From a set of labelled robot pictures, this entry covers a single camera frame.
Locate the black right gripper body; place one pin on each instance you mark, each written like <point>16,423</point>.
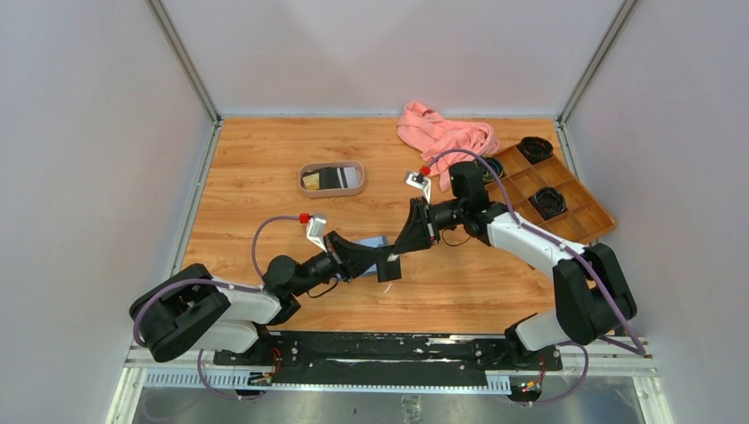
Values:
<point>448,215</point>

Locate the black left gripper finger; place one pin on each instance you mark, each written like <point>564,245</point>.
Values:
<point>352,251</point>
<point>350,270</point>

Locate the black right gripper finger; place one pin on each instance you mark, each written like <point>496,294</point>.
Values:
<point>420,234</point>
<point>401,245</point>

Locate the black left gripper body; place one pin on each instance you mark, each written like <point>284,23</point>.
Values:
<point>321,268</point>

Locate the black credit card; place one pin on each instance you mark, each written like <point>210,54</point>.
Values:
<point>388,270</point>

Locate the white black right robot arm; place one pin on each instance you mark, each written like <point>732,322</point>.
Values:
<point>592,296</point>

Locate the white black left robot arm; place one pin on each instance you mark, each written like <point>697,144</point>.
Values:
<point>196,310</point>

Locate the white striped card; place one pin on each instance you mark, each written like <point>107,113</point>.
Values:
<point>338,178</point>

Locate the gold credit card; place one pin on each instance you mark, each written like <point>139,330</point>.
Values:
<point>311,180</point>

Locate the beige oval tray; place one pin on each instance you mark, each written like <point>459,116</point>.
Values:
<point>335,192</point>

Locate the pink cloth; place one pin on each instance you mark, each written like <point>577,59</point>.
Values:
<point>429,132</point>

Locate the wooden compartment organizer tray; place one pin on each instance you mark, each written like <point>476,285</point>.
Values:
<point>586,219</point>

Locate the rolled tie orange pattern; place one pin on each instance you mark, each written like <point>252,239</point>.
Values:
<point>535,149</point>

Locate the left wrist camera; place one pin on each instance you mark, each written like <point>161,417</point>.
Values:
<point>315,231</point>

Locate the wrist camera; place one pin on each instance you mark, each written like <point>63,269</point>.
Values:
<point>315,231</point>
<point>419,180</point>

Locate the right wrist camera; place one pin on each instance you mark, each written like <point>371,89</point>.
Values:
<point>419,180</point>

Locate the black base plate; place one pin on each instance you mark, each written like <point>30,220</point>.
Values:
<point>386,359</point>

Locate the aluminium frame rail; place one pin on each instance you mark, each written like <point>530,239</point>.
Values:
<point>606,382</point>

